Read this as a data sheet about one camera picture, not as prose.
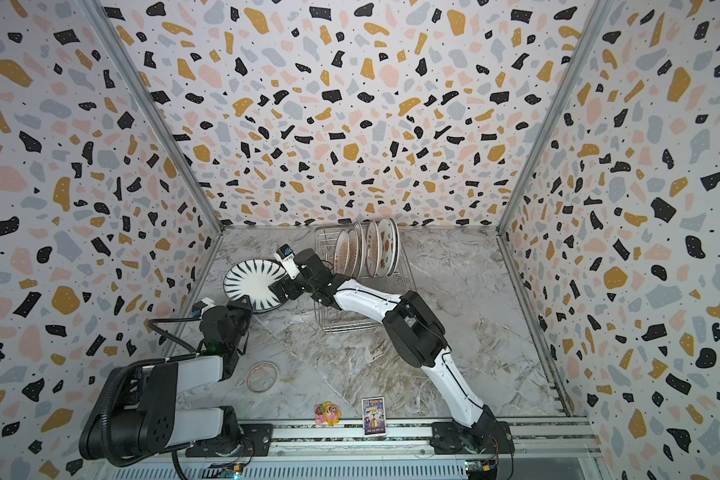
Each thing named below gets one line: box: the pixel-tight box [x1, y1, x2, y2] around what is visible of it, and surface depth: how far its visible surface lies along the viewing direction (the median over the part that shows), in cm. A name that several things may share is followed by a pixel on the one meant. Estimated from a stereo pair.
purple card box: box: [361, 397, 387, 437], surface depth 78 cm
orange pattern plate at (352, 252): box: [347, 227, 359, 279], surface depth 97 cm
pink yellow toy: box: [314, 401, 342, 426], surface depth 78 cm
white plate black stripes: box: [223, 259, 286, 314], surface depth 96 cm
